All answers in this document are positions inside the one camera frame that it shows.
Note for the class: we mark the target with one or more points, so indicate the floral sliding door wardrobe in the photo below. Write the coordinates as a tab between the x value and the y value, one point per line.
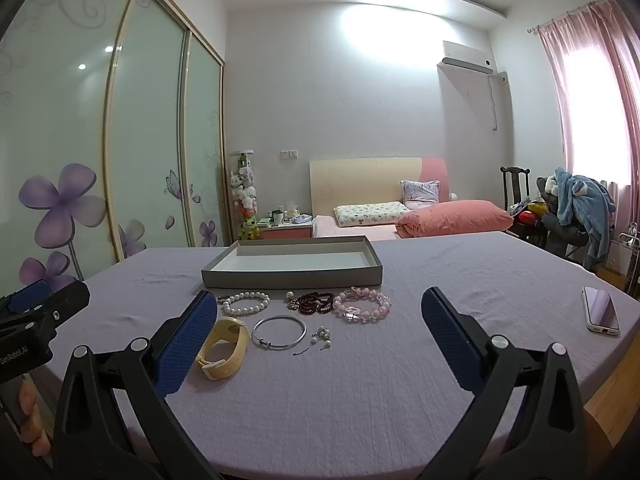
150	135

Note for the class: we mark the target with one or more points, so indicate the folded pink duvet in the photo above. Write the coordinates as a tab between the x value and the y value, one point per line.
455	217

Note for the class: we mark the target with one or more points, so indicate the white mug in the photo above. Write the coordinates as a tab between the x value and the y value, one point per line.
278	218

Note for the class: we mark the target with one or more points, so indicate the dark wooden chair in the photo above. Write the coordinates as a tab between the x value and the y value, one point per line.
515	185

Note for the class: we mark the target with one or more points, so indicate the metal rack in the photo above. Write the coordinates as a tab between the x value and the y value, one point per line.
630	250

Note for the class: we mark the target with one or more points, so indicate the purple pillow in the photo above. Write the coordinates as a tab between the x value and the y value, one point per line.
422	192

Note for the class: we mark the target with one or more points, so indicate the white air conditioner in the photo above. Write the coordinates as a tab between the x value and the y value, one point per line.
467	55

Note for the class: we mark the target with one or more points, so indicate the curtain rod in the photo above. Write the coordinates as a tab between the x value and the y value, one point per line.
550	24

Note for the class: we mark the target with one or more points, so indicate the clear tube of plush toys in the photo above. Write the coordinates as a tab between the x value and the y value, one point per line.
245	195

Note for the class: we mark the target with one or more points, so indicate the pink and cream nightstand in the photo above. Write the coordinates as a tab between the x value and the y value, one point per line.
285	233

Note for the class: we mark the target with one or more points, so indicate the silver bangle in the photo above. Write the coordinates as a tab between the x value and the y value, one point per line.
265	343

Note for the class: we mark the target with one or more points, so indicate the grey cardboard tray box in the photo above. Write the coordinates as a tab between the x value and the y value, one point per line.
290	277

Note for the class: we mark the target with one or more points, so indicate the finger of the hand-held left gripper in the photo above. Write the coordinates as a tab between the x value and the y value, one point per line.
30	296

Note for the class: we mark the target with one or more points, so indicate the yellow wrist watch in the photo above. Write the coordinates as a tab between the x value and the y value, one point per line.
222	367

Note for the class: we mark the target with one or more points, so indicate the bed with pink sheet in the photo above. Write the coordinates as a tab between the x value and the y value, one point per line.
350	232

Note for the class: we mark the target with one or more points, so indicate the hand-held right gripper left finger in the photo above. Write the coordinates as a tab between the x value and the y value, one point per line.
185	350

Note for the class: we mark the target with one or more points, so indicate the patterned white pillow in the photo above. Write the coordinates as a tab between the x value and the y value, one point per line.
370	214

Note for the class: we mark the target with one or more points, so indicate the cream and pink headboard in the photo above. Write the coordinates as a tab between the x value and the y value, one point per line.
360	180

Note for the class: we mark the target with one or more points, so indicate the blue cloth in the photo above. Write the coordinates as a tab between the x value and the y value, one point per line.
302	219

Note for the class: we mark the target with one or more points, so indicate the white smartphone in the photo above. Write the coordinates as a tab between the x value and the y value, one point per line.
600	310

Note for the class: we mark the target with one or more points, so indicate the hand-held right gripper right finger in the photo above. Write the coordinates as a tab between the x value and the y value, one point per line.
450	345

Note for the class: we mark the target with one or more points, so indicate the air conditioner pipe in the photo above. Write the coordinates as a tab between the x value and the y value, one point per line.
495	105

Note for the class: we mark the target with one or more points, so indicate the red and yellow toy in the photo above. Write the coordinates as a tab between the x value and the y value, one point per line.
530	214

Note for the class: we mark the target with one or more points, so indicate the blue fleece garment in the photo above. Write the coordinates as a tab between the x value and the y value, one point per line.
580	200

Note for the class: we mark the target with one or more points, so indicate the purple tablecloth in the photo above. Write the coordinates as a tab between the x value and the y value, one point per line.
325	410

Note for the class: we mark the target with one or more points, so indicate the person's left hand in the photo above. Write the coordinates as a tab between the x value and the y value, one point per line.
35	420

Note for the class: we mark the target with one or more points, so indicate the pearl earrings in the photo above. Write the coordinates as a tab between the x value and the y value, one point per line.
320	332

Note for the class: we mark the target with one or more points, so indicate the pink curtain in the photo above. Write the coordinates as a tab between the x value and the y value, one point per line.
560	85

